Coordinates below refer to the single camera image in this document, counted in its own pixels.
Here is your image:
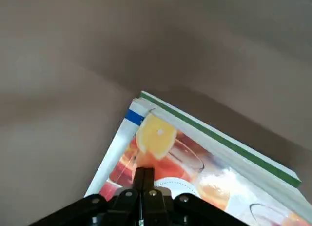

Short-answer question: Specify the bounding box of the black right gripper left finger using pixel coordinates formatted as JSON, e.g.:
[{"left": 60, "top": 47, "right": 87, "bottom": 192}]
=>
[{"left": 28, "top": 167, "right": 145, "bottom": 226}]

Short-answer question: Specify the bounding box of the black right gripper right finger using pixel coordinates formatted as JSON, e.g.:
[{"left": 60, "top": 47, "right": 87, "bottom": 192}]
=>
[{"left": 144, "top": 166, "right": 247, "bottom": 226}]

